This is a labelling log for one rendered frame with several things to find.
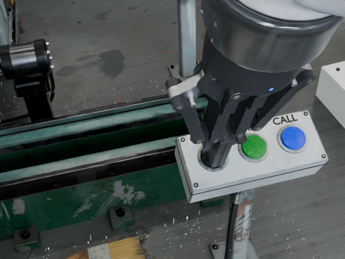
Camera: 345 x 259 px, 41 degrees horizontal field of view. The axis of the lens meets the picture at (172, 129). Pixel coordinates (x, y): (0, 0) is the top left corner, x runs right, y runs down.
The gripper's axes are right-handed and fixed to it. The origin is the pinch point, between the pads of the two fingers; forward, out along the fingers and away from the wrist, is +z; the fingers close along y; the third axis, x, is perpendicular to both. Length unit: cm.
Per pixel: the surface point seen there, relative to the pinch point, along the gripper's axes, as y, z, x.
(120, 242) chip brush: 12.3, 31.5, 1.3
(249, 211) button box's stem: -5.8, 16.4, 4.6
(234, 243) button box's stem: -4.0, 22.7, 7.3
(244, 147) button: -3.7, 3.3, -0.1
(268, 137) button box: -7.3, 4.0, -0.9
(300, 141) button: -10.6, 3.2, 0.7
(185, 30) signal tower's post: -11, 37, -42
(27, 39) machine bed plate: 26, 61, -66
